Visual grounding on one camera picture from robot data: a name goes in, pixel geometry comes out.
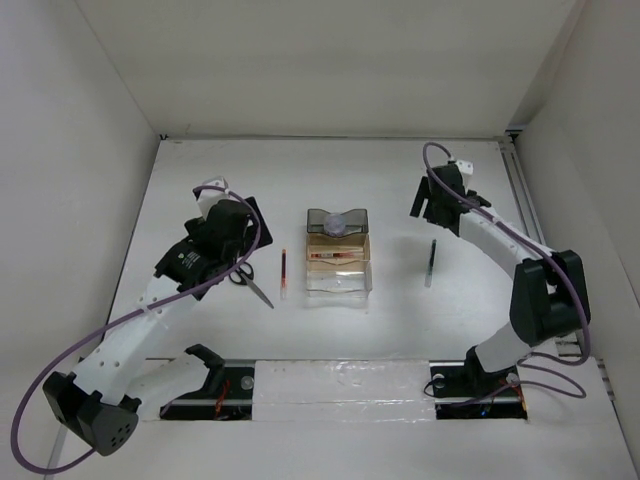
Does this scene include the red pen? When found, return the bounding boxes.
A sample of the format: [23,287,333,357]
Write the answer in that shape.
[309,251,365,260]
[280,248,288,300]

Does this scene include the green pen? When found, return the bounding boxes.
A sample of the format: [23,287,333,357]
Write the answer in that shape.
[424,239,437,288]

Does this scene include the small clear clip jar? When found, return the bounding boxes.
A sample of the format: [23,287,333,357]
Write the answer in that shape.
[323,213,347,237]

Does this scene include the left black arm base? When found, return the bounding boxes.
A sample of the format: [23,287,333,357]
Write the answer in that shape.
[159,344,256,421]

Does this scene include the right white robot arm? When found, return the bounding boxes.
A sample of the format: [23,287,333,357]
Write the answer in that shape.
[410,161,591,398]

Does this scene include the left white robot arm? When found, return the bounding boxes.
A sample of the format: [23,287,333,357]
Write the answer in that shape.
[43,193,273,456]

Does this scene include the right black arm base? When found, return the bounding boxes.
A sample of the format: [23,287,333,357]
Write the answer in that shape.
[423,347,528,420]

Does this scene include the grey smoked plastic tray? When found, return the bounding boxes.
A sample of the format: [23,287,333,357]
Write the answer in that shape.
[306,209,369,237]

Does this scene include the clear plastic tray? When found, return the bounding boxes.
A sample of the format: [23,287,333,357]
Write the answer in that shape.
[306,259,373,298]

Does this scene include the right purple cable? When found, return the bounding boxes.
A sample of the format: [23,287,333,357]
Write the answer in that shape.
[422,142,594,406]

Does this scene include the purple cable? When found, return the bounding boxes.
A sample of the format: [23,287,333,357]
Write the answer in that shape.
[422,142,594,406]
[10,184,264,475]

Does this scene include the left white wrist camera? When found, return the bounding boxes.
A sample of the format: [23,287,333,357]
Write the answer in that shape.
[194,176,229,219]

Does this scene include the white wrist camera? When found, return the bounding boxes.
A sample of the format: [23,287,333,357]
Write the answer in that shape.
[194,176,229,219]
[451,159,474,176]

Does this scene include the black handled scissors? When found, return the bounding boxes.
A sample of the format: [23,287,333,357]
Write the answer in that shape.
[229,262,274,309]

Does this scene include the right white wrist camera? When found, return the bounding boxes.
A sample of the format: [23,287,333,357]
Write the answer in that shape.
[451,159,474,176]

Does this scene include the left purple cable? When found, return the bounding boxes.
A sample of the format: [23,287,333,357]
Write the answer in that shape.
[10,184,264,475]

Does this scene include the aluminium rail right side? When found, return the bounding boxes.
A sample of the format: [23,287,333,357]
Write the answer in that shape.
[497,130,616,401]

